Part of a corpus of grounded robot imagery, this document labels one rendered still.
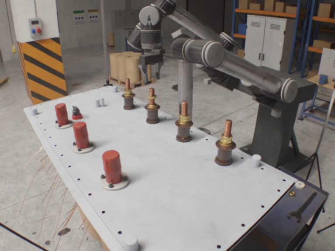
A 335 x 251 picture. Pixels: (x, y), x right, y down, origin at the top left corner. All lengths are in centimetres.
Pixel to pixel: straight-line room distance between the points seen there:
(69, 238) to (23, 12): 477
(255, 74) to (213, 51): 44
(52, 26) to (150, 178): 539
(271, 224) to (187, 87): 102
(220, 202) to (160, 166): 32
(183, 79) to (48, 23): 484
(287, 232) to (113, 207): 105
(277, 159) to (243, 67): 206
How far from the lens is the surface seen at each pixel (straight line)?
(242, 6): 1007
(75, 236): 265
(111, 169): 94
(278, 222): 160
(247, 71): 161
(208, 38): 248
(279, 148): 335
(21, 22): 598
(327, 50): 571
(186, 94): 162
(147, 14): 126
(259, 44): 597
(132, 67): 628
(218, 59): 139
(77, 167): 114
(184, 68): 157
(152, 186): 97
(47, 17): 608
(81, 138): 120
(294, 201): 178
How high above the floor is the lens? 201
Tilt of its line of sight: 27 degrees down
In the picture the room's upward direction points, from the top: straight up
